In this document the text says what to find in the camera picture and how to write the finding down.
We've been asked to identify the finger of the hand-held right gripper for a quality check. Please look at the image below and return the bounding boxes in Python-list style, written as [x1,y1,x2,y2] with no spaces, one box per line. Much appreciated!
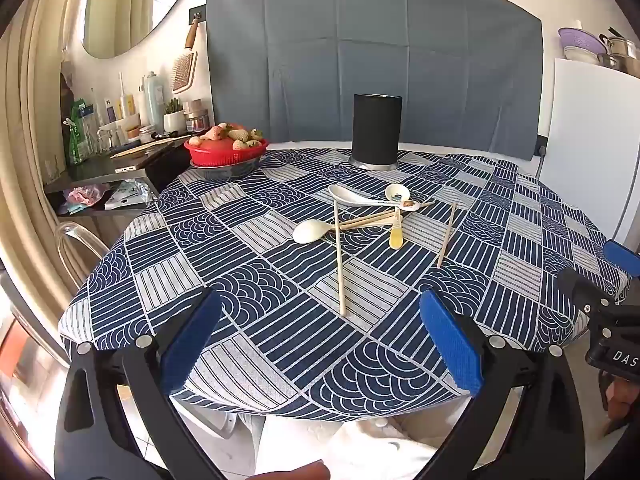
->
[557,267,617,317]
[602,240,640,279]

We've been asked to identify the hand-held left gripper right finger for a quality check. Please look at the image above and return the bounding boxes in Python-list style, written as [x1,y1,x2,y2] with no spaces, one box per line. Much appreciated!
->
[419,290,596,480]

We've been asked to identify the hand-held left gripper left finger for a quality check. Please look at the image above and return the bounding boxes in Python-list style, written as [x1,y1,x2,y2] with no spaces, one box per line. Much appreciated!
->
[54,287,226,480]

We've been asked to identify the yellow spoon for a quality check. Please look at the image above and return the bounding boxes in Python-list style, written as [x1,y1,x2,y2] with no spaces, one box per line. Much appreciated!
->
[389,206,404,251]

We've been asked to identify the small white printed spoon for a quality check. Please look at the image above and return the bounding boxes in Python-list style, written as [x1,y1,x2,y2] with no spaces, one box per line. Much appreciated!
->
[384,183,422,211]

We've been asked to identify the large white spoon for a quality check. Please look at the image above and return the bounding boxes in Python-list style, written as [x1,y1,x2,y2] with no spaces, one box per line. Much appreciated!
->
[292,219,337,245]

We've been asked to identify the white ceramic soup spoon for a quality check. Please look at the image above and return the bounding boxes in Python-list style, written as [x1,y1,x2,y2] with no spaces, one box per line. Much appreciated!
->
[328,184,401,206]

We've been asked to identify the black cylindrical utensil holder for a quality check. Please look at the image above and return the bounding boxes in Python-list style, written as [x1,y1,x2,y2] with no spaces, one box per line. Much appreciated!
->
[348,92,404,171]

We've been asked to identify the person's right hand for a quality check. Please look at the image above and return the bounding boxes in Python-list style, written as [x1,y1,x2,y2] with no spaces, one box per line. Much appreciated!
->
[602,372,640,433]

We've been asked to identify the white refrigerator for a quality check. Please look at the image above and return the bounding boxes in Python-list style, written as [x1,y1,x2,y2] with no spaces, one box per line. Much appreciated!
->
[536,57,640,253]

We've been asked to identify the blue patterned tablecloth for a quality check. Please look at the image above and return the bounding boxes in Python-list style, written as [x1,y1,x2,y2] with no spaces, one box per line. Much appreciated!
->
[57,147,635,422]

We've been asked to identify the white cloth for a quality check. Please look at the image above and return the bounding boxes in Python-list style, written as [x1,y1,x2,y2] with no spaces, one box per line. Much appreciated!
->
[320,417,453,480]

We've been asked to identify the clear plastic chair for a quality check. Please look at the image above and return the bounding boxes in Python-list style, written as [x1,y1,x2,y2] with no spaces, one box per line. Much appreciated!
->
[54,220,110,283]

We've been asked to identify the white printed packets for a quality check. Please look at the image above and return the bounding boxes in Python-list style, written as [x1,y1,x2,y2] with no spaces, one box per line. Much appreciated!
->
[104,181,152,211]

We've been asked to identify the steel bowl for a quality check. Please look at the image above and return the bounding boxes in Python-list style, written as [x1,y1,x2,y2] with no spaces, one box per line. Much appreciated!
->
[191,157,262,182]

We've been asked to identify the pink cloth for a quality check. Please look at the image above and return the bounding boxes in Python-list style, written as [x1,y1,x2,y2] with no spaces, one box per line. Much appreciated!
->
[64,185,109,207]

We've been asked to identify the steel pot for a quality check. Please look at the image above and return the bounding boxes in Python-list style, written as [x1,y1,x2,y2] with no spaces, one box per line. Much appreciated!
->
[596,53,640,79]
[599,26,640,58]

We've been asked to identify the red plastic basket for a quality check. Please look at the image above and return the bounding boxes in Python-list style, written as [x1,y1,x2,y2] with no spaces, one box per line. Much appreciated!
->
[183,137,269,168]

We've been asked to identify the dark side shelf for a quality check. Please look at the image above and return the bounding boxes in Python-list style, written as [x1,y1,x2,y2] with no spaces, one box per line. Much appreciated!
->
[44,136,193,217]

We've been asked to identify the wooden comb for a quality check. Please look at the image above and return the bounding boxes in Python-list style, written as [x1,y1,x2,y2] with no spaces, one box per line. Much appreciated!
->
[110,141,167,159]

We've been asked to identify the white bowl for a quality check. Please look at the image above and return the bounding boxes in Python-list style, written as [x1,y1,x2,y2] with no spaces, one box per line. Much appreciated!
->
[563,46,602,65]

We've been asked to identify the pile of strawberries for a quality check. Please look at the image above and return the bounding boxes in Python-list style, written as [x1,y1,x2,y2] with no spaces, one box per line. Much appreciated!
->
[187,122,265,151]

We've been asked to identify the purple colander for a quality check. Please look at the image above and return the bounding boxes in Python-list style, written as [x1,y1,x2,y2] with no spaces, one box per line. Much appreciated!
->
[558,27,607,56]

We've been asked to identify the white potted succulent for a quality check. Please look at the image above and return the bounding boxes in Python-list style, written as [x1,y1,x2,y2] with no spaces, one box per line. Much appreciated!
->
[163,98,187,136]

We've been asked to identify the pink glass jars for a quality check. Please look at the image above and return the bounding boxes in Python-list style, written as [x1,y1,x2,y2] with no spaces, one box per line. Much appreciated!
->
[182,100,210,134]

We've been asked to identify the green packet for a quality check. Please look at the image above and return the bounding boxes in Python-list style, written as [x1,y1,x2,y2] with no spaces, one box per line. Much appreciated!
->
[66,99,95,165]

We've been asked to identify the tall white bottle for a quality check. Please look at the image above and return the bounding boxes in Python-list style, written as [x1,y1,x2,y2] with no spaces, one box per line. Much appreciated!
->
[144,72,166,129]

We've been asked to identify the grey-blue backdrop cloth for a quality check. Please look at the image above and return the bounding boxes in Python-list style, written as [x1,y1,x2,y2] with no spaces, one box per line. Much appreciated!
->
[206,0,545,162]

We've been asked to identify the cream curtain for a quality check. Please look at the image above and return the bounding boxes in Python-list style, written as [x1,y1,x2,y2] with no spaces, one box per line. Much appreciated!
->
[0,0,103,273]

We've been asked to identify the wooden-handled hairbrush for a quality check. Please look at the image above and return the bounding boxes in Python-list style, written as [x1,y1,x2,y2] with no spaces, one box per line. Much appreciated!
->
[172,17,201,94]

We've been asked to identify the round wall mirror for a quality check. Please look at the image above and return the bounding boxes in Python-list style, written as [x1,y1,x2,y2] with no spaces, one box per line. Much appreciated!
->
[81,0,197,60]

